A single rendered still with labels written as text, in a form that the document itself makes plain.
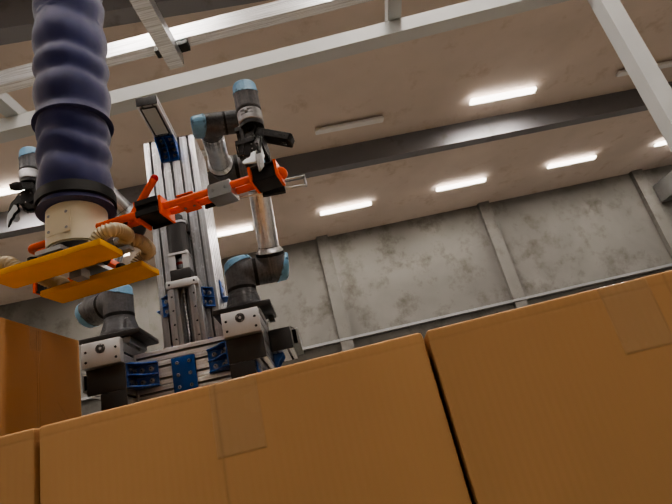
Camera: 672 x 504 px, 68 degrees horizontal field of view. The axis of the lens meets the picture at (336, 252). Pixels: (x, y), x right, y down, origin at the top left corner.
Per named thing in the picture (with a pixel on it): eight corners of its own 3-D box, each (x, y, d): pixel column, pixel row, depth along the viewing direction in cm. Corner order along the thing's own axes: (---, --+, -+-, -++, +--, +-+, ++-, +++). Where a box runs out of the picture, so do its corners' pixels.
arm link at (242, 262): (228, 296, 209) (224, 266, 214) (260, 290, 211) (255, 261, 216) (225, 287, 198) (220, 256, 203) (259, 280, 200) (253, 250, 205)
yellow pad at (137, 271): (39, 296, 151) (39, 281, 153) (62, 304, 160) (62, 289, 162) (142, 265, 147) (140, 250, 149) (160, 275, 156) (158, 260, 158)
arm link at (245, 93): (257, 93, 161) (255, 74, 153) (263, 121, 157) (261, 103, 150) (232, 96, 160) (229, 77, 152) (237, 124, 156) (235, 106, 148)
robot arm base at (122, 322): (109, 347, 204) (108, 324, 207) (147, 339, 205) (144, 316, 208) (92, 339, 189) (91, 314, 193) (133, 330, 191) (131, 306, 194)
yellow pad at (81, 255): (-15, 280, 133) (-15, 262, 135) (15, 289, 142) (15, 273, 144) (100, 244, 129) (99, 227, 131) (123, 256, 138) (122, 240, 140)
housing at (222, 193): (207, 198, 140) (205, 184, 142) (218, 208, 146) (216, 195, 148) (231, 191, 139) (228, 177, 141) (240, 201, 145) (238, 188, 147)
